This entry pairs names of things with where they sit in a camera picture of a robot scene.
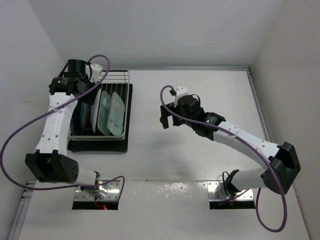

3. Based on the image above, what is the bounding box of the red and teal round plate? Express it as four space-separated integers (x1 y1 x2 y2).
90 89 101 133

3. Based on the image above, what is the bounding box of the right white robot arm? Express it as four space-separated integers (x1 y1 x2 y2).
160 94 301 196

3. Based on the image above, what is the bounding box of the dark blue leaf-shaped dish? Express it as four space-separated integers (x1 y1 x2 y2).
79 103 89 132

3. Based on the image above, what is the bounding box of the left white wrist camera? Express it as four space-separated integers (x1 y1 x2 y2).
85 63 103 84

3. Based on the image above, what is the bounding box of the metal wire dish rack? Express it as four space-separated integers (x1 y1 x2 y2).
68 70 130 141

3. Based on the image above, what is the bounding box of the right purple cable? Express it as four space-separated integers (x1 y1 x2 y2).
159 85 288 232

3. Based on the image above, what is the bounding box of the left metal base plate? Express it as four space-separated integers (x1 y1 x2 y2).
74 180 122 202

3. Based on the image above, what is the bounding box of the metal base plate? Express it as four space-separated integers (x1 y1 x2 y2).
74 180 122 202
206 180 254 203

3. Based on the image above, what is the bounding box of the purple cable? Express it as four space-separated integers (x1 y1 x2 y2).
159 85 288 232
0 54 125 191

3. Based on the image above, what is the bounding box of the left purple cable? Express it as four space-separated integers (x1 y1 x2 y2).
0 54 125 191

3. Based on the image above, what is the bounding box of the round dark teal plate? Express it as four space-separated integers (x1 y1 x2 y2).
70 104 81 136

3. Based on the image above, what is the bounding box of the black drip tray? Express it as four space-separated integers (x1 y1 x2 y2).
67 83 133 153

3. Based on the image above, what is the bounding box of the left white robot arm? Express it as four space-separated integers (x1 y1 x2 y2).
25 59 103 186

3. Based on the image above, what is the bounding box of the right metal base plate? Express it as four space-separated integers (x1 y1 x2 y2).
206 180 254 203

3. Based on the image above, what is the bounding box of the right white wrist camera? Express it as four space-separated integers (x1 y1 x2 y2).
169 85 189 107

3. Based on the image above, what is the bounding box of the aluminium frame rail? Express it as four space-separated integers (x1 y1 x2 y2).
245 67 274 142

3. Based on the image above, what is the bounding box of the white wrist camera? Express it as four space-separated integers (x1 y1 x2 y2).
169 85 189 107
85 63 103 84

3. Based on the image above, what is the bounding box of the light teal divided rectangular plate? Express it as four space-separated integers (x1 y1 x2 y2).
97 91 112 136

